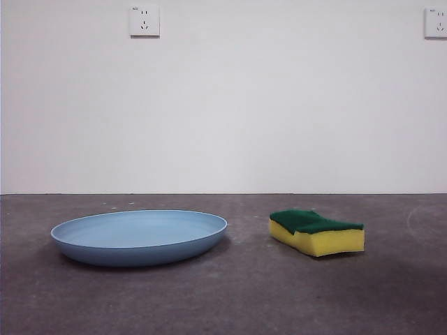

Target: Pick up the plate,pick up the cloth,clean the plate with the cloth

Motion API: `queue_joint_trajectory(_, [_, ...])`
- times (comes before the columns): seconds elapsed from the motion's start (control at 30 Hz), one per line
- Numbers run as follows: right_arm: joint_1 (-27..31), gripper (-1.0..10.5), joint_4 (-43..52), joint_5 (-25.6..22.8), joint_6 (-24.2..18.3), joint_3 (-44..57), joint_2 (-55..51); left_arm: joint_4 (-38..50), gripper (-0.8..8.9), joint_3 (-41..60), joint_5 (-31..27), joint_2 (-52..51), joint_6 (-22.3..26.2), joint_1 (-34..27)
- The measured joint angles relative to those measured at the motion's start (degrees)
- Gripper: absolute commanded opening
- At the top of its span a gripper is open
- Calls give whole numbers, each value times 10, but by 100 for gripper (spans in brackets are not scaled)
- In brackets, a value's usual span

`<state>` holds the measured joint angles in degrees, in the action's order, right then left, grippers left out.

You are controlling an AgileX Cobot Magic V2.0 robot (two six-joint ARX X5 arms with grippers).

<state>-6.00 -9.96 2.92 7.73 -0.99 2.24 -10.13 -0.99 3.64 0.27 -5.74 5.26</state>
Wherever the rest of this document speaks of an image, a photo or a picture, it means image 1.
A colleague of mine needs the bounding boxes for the blue round plate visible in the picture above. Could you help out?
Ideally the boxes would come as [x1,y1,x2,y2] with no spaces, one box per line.
[50,209,228,268]

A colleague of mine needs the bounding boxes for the yellow sponge with green pad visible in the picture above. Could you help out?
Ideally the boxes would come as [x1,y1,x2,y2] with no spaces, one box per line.
[268,209,365,258]

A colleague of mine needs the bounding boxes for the white wall socket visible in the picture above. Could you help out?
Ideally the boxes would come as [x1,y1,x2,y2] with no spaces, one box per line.
[129,3,161,38]
[424,7,447,40]

